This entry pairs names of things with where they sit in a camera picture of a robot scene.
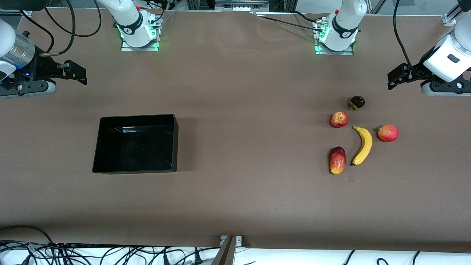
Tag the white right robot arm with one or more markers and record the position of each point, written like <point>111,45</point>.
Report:
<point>128,18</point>

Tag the small red yellow apple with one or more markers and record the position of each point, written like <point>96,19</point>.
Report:
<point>339,119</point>

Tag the yellow banana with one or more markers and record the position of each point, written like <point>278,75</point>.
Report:
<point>365,145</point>

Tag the black plastic box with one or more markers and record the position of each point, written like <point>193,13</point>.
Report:
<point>136,145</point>

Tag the dark purple mangosteen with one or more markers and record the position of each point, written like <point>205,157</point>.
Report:
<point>357,102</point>

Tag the red pomegranate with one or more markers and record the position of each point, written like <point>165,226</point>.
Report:
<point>388,133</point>

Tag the red yellow mango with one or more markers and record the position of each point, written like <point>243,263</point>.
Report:
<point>337,160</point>

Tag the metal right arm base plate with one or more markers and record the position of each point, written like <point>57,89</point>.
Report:
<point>127,48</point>

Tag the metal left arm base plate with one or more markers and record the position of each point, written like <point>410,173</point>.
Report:
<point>333,52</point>

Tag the aluminium frame profile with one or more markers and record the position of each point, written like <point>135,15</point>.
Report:
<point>452,16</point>
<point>241,4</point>

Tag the aluminium corner bracket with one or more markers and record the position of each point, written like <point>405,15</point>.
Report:
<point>237,240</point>

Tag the dark metal post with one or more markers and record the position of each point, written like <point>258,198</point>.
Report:
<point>225,254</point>

